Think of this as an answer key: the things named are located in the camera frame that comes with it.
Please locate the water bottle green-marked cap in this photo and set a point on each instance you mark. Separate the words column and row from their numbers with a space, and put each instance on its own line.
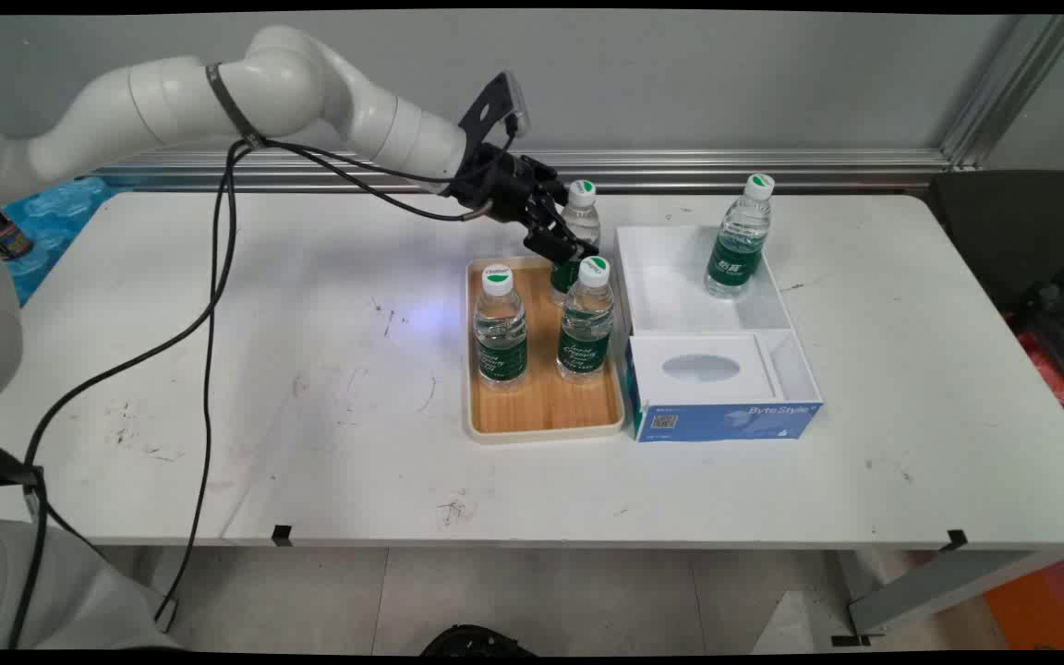
column 586, row 337

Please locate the black round object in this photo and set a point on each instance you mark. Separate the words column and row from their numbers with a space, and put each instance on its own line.
column 477, row 642

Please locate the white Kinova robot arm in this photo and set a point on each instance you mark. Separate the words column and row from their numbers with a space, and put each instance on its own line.
column 172, row 92

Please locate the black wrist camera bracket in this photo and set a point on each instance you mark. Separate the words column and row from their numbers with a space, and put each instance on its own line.
column 492, row 103

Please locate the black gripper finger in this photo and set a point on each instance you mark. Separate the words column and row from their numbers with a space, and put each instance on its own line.
column 569, row 217
column 555, row 247

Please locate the aluminium frame post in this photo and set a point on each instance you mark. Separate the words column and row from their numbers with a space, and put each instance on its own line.
column 1003, row 88

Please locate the aluminium frame rail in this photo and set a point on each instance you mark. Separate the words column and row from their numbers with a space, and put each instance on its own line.
column 772, row 166

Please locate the wooden tray cream rim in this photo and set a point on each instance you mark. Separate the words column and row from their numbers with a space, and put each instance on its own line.
column 546, row 402

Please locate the water bottle white flat cap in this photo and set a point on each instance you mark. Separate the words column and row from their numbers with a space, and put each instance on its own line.
column 501, row 346

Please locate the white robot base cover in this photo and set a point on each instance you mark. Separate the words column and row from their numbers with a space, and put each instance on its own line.
column 70, row 591

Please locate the black tape marker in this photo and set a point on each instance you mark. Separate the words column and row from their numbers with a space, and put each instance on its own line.
column 282, row 535
column 957, row 539

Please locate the red bag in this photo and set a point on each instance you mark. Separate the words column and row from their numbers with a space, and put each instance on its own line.
column 1054, row 374

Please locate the water bottle plain green label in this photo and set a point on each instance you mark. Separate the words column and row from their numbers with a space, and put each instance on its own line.
column 735, row 259

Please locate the colourful small packet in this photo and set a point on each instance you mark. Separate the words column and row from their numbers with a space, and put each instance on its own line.
column 4, row 235

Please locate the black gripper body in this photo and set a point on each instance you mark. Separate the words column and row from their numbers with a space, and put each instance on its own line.
column 500, row 185

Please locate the grey band on arm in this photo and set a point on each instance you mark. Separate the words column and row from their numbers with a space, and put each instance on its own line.
column 229, row 106

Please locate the orange box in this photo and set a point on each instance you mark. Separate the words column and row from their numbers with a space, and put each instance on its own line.
column 1045, row 605

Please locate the grey table leg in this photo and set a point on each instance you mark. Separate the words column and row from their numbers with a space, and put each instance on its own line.
column 938, row 586

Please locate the water bottle blue-marked cap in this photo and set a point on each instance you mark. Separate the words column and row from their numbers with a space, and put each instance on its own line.
column 583, row 199

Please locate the white and blue cardboard box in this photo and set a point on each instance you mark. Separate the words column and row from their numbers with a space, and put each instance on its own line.
column 726, row 420

